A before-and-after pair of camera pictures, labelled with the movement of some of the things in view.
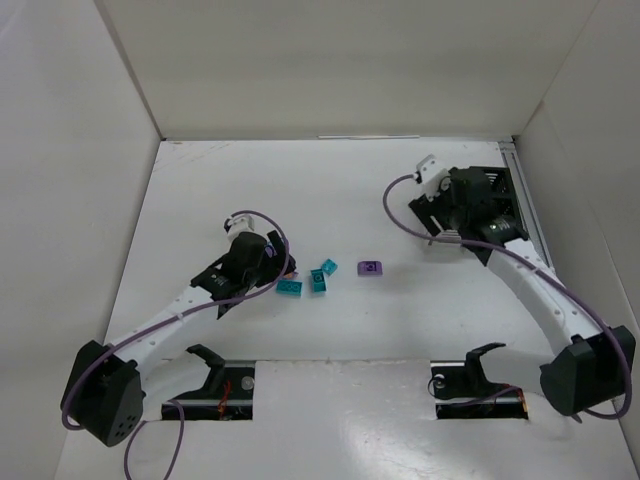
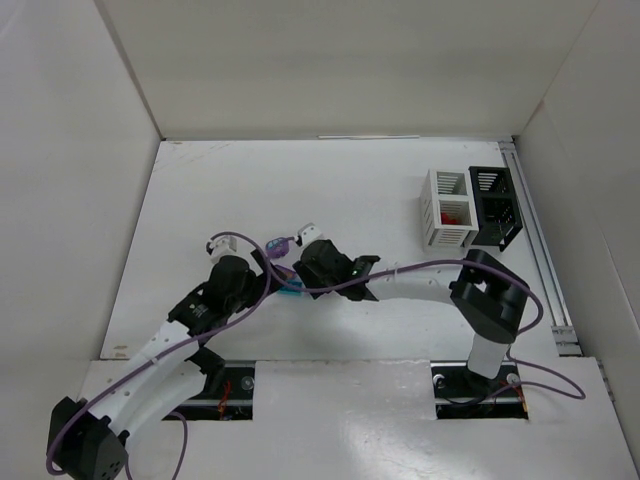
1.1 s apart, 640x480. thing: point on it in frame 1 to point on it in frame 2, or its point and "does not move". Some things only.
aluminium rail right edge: (528, 204) does not move
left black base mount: (228, 394) does not move
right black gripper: (433, 215) to (300, 267)
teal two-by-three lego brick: (289, 287) does not move
